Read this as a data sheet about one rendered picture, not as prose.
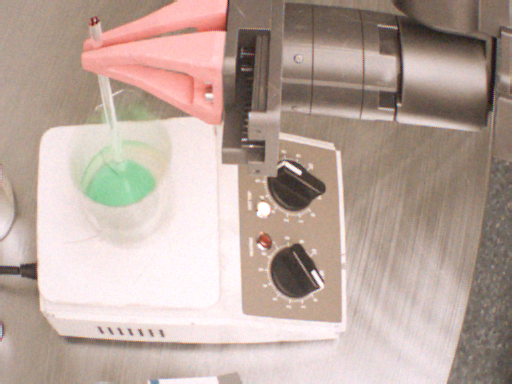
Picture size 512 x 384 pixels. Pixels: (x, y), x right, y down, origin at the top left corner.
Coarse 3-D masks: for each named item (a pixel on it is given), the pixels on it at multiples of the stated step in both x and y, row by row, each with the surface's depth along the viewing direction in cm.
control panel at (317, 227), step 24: (288, 144) 78; (240, 168) 76; (312, 168) 79; (336, 168) 80; (240, 192) 75; (264, 192) 76; (336, 192) 79; (240, 216) 75; (264, 216) 75; (288, 216) 77; (312, 216) 77; (336, 216) 78; (240, 240) 74; (288, 240) 76; (312, 240) 77; (336, 240) 78; (240, 264) 74; (264, 264) 75; (336, 264) 77; (264, 288) 74; (336, 288) 77; (264, 312) 73; (288, 312) 74; (312, 312) 75; (336, 312) 76
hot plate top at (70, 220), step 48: (48, 144) 74; (192, 144) 74; (48, 192) 73; (192, 192) 73; (48, 240) 72; (96, 240) 72; (192, 240) 72; (48, 288) 71; (96, 288) 71; (144, 288) 71; (192, 288) 71
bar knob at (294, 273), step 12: (288, 252) 74; (300, 252) 74; (276, 264) 75; (288, 264) 75; (300, 264) 74; (312, 264) 74; (276, 276) 74; (288, 276) 75; (300, 276) 74; (312, 276) 74; (288, 288) 74; (300, 288) 75; (312, 288) 74
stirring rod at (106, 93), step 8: (96, 16) 53; (96, 24) 53; (96, 32) 54; (96, 40) 55; (96, 48) 56; (104, 80) 60; (104, 88) 60; (104, 96) 61; (104, 104) 62; (112, 104) 63; (104, 112) 64; (112, 112) 64; (112, 120) 64; (112, 128) 65; (112, 136) 66; (112, 144) 68; (120, 144) 68; (120, 152) 69; (120, 160) 70
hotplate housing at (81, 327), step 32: (224, 192) 75; (224, 224) 74; (224, 256) 74; (224, 288) 73; (64, 320) 73; (96, 320) 72; (128, 320) 72; (160, 320) 72; (192, 320) 73; (224, 320) 73; (256, 320) 73; (288, 320) 74
